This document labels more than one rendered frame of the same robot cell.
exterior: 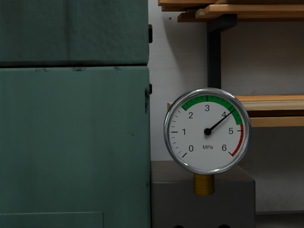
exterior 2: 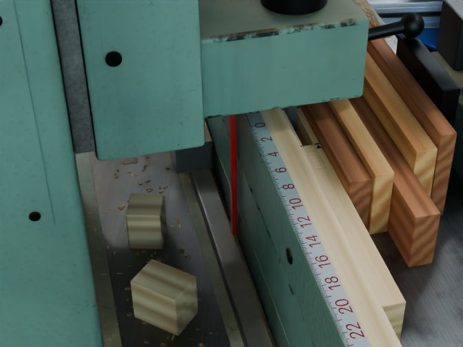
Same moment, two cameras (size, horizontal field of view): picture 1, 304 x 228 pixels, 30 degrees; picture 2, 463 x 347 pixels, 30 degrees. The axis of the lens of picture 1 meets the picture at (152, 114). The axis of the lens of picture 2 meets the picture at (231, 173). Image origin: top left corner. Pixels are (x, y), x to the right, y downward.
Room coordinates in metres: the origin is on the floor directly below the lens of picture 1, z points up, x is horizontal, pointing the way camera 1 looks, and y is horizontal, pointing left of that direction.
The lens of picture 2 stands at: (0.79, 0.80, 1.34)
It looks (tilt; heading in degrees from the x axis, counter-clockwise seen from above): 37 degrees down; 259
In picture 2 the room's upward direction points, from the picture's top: 1 degrees counter-clockwise
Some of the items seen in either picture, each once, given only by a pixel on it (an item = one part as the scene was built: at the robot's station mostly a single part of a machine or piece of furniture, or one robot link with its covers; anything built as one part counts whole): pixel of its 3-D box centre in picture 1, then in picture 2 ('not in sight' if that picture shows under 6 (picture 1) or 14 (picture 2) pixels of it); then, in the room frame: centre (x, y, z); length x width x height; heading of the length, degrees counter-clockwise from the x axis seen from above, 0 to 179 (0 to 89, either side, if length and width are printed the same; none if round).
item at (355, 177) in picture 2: not in sight; (316, 131); (0.61, 0.24, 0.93); 0.21 x 0.02 x 0.05; 91
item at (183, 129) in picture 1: (205, 142); not in sight; (0.42, -0.04, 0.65); 0.06 x 0.04 x 0.08; 91
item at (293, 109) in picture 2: not in sight; (290, 109); (0.63, 0.22, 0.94); 0.01 x 0.01 x 0.05; 1
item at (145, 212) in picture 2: not in sight; (147, 221); (0.75, 0.20, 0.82); 0.03 x 0.03 x 0.04; 75
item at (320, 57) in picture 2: not in sight; (266, 56); (0.65, 0.22, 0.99); 0.14 x 0.07 x 0.09; 1
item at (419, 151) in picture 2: not in sight; (385, 129); (0.56, 0.26, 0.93); 0.15 x 0.02 x 0.07; 91
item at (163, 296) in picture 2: not in sight; (165, 297); (0.75, 0.30, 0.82); 0.04 x 0.03 x 0.04; 138
